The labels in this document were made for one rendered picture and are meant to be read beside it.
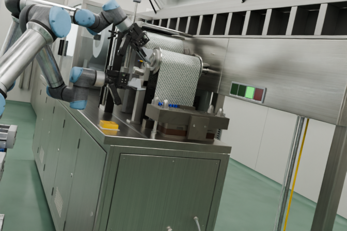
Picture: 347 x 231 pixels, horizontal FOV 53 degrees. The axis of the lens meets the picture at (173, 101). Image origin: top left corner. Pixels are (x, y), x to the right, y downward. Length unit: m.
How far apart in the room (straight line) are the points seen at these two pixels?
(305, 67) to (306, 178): 3.12
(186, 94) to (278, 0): 0.66
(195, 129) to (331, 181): 0.63
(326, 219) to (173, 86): 0.93
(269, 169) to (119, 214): 3.48
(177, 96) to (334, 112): 0.84
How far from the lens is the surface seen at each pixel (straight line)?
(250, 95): 1.66
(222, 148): 1.77
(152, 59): 1.84
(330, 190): 1.55
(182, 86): 1.87
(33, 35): 1.41
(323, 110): 1.37
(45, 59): 1.64
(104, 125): 1.61
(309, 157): 4.47
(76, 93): 1.66
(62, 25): 1.45
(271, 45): 1.63
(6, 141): 1.91
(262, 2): 1.76
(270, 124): 4.93
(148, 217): 1.71
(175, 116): 1.66
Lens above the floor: 1.22
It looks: 5 degrees down
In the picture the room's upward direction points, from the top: 11 degrees clockwise
